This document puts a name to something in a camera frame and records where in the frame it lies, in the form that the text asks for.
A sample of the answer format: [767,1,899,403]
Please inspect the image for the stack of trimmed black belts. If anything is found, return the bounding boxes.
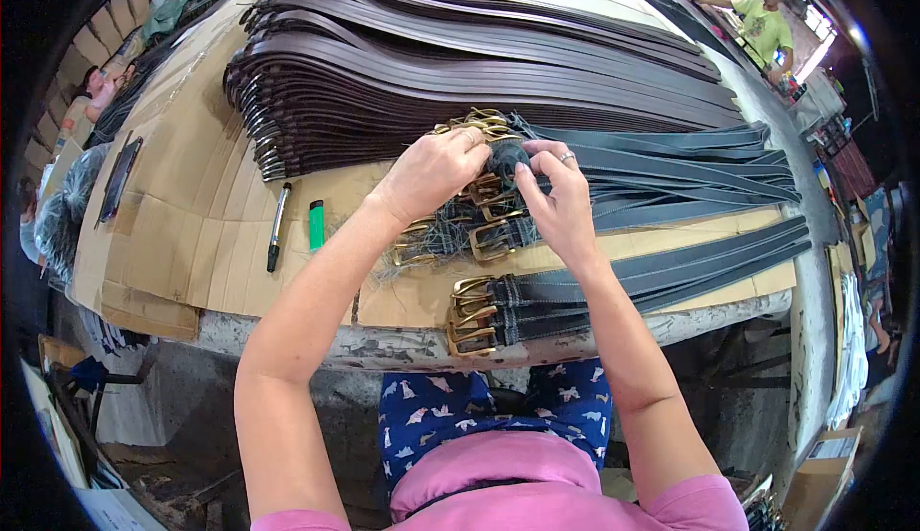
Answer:
[446,216,813,358]

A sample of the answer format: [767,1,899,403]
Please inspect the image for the black flat rectangular tool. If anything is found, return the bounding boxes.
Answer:
[94,136,145,231]

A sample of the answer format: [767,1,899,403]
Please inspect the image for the person's legs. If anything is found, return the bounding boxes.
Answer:
[377,358,613,492]

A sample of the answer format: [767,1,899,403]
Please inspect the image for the stack of cardboard boxes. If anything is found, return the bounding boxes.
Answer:
[22,0,155,173]

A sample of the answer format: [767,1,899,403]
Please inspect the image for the person's right fingers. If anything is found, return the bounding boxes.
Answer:
[522,140,587,176]

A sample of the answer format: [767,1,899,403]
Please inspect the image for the person's right hand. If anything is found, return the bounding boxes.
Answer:
[514,140,603,268]

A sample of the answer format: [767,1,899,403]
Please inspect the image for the person's right thumb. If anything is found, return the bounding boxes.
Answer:
[514,163,551,221]

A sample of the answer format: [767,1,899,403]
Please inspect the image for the black belt with brass buckle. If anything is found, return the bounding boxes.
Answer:
[484,136,537,196]

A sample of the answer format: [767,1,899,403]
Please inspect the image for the row of thin black belts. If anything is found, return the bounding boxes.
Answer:
[609,0,748,66]

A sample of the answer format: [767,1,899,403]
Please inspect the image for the person's left fingers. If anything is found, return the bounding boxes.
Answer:
[440,127,506,181]

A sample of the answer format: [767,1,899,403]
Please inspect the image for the brown cardboard sheet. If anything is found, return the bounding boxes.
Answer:
[70,0,800,341]

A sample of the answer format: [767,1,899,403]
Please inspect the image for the black and silver pen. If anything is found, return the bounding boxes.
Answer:
[266,182,293,274]

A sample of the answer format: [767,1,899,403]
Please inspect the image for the pile of white cloth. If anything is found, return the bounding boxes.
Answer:
[825,272,872,431]

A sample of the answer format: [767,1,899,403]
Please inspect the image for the person's left hand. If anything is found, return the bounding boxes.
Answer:
[367,127,506,233]

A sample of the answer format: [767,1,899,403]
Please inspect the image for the pile of dark brown belts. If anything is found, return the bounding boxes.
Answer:
[223,0,748,184]

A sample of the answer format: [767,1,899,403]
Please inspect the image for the person's body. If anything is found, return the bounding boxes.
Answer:
[250,430,750,531]

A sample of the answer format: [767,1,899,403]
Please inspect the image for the pile of untrimmed black belts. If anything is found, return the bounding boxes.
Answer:
[388,107,803,269]

